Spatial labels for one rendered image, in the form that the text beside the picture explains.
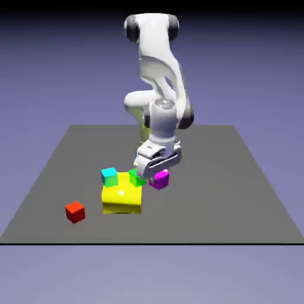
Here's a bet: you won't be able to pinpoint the small green cube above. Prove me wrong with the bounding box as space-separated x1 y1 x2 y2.
128 168 148 188

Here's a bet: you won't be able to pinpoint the small magenta cube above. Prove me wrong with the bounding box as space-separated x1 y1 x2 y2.
148 171 170 191

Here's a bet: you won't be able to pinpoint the large yellow box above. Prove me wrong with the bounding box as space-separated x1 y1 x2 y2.
101 172 143 215

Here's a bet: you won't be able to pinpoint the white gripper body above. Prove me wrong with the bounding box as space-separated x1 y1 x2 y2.
133 145 183 178

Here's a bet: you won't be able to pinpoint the small cyan cube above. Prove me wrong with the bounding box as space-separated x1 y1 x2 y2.
100 167 119 188

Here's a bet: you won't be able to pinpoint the small red cube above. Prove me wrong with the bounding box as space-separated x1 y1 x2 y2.
65 201 86 224

